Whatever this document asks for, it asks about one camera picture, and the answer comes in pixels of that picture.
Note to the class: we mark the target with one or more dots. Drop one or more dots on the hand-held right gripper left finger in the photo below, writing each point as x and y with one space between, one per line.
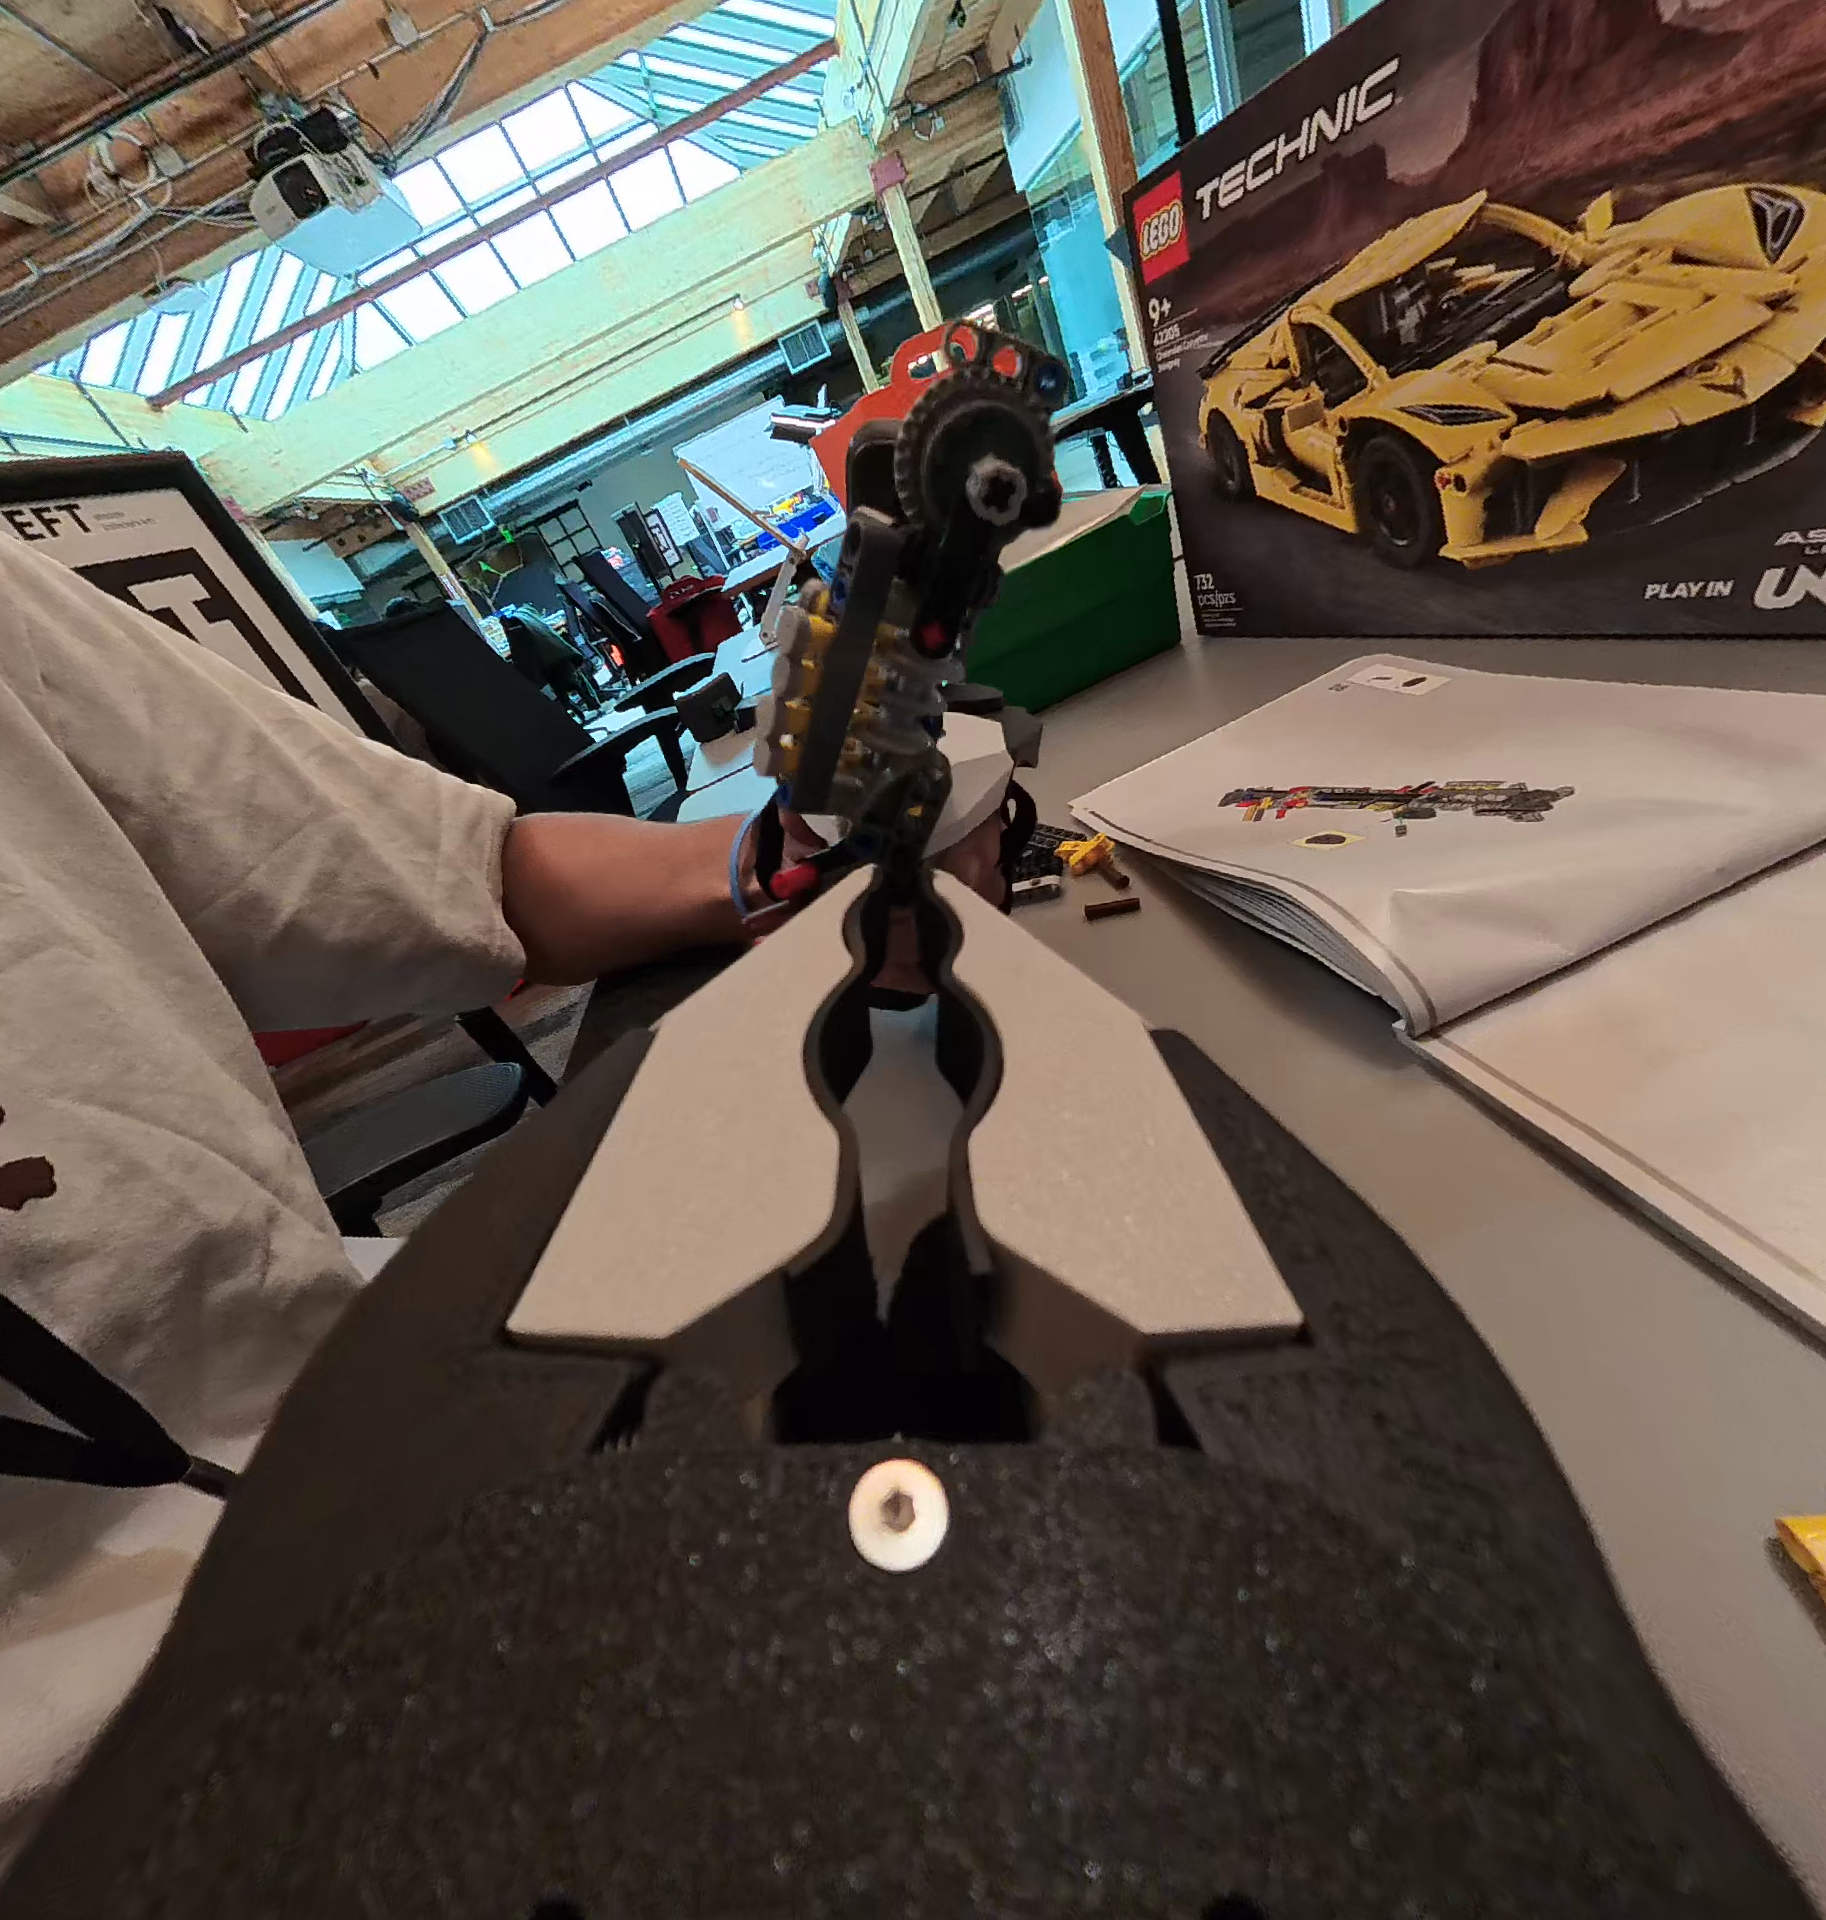
688 1201

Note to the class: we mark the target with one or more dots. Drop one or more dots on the ceiling mounted white projector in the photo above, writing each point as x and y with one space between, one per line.
305 188

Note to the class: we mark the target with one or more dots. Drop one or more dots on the person's white shirt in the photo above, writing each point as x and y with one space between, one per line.
134 901

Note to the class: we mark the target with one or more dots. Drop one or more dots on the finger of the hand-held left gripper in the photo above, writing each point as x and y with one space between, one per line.
975 780

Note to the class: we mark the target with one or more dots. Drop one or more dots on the small yellow lego piece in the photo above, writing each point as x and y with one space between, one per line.
1086 851

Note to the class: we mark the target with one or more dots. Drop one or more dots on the white lego instruction booklet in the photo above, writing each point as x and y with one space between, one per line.
1604 840

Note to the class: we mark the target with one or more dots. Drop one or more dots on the black lego set box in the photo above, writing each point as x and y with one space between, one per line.
1454 571

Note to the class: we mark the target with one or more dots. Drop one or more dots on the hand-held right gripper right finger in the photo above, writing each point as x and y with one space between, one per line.
1138 1201

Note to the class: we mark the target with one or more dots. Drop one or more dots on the person's left hand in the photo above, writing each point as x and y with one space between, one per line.
975 872

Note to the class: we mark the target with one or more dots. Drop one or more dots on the person's left forearm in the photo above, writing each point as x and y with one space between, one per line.
628 901

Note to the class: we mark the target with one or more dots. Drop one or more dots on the red chair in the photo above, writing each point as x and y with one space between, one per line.
688 607

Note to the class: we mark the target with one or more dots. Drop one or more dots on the green plastic bin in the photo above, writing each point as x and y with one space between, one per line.
1093 616

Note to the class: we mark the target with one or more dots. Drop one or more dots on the white printed sign card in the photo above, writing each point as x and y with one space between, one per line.
149 532

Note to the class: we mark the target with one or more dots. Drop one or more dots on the orange red paper bag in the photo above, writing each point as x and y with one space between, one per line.
920 360

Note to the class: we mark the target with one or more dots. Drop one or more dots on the lego car chassis assembly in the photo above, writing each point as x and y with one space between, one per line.
988 435

